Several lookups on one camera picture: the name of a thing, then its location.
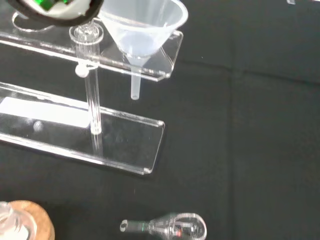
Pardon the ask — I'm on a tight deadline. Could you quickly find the cork ring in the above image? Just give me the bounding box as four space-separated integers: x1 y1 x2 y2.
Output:
7 200 56 240

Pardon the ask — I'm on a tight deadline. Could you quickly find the clear acrylic funnel stand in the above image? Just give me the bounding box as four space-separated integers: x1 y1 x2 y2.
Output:
0 11 184 176

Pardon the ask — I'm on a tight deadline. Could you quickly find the round-bottom glass flask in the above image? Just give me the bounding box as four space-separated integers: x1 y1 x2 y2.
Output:
0 201 38 240

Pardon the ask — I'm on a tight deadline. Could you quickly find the glass weighing funnel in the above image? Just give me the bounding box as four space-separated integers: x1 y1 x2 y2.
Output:
119 212 208 240

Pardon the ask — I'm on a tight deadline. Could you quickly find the black cloth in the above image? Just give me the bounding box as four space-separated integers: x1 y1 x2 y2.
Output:
0 0 320 240

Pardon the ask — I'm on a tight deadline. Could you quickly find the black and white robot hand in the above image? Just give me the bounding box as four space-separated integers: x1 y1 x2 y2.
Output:
6 0 106 28

